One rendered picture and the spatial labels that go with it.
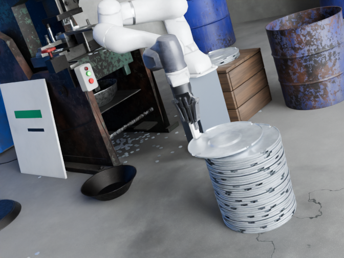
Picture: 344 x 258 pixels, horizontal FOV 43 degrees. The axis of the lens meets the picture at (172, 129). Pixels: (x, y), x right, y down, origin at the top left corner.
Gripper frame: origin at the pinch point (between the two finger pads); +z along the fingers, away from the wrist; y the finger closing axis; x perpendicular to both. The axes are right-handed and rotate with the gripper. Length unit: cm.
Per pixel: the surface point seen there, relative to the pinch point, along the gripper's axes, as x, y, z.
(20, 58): -15, 133, -37
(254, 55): -101, 31, 3
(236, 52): -92, 37, -3
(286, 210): 2.9, -34.6, 30.6
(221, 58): -85, 43, -3
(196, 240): 23.8, -6.3, 35.2
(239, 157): 11.0, -26.6, 4.7
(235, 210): 14.6, -21.1, 25.1
